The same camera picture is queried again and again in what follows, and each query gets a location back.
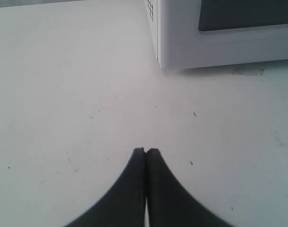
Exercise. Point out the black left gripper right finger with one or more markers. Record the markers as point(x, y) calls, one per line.
point(169, 203)

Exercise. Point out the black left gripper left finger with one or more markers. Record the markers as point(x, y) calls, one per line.
point(123, 205)

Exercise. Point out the white microwave door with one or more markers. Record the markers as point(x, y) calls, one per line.
point(205, 33)

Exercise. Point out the white microwave oven body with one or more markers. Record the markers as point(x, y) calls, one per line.
point(151, 7)

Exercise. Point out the clear tape patch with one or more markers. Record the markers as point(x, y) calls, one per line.
point(248, 71)

